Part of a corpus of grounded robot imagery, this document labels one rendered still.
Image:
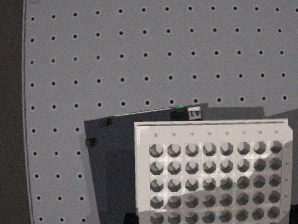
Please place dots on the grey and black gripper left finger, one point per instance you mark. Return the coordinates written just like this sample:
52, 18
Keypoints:
131, 218

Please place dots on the white well plate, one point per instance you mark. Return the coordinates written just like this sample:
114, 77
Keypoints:
211, 198

